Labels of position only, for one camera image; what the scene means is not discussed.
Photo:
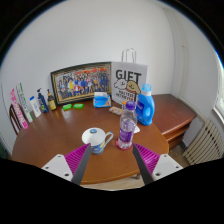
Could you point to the white remote control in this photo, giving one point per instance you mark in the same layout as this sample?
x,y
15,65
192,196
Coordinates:
x,y
137,129

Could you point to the white printed paper bag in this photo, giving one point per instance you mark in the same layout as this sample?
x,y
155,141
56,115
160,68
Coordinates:
x,y
128,80

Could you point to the small wrapped snack packet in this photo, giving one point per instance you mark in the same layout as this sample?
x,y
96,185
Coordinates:
x,y
115,110

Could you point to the framed group photo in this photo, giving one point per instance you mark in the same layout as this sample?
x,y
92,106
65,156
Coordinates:
x,y
81,83

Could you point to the dark blue pump bottle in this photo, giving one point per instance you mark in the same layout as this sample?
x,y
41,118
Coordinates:
x,y
42,103

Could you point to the clear bottle with purple cap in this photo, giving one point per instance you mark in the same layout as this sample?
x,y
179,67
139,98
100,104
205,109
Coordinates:
x,y
127,130

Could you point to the small orange pack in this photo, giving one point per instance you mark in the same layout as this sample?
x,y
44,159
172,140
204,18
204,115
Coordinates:
x,y
124,104

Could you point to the brown wooden chair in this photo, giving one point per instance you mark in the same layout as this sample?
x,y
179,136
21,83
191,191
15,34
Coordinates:
x,y
13,120

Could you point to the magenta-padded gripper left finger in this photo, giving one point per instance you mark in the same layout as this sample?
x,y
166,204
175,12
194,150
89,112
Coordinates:
x,y
58,165

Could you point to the flat round red coaster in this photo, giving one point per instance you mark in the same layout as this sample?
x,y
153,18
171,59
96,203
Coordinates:
x,y
117,145

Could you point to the blue detergent bottle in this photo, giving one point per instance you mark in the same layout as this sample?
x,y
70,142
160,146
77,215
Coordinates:
x,y
146,110

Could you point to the white framed window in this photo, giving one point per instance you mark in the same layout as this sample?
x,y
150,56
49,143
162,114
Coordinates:
x,y
220,96

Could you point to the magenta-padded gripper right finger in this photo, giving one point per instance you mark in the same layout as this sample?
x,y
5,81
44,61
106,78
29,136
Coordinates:
x,y
165,165

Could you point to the white bottle with blue cap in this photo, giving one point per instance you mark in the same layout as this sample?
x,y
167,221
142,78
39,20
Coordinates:
x,y
35,107

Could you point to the small green box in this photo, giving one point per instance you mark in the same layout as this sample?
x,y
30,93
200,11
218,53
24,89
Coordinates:
x,y
67,107
78,106

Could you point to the green and white printed tube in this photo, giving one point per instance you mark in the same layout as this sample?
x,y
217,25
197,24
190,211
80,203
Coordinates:
x,y
25,103

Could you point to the blue tissue pack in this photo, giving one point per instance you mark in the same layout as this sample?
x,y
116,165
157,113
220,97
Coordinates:
x,y
102,101

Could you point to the brown wooden side cabinet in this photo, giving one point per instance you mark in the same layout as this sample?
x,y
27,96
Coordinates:
x,y
173,113

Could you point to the amber pump bottle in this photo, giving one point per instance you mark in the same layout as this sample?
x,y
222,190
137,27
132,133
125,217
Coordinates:
x,y
52,103

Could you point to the white and blue mug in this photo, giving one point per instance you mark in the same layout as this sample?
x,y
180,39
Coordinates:
x,y
95,140

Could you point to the pink printed tube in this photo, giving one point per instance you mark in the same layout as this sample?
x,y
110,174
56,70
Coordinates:
x,y
18,110

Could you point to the white radiator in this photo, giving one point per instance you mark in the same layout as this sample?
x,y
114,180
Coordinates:
x,y
203,146

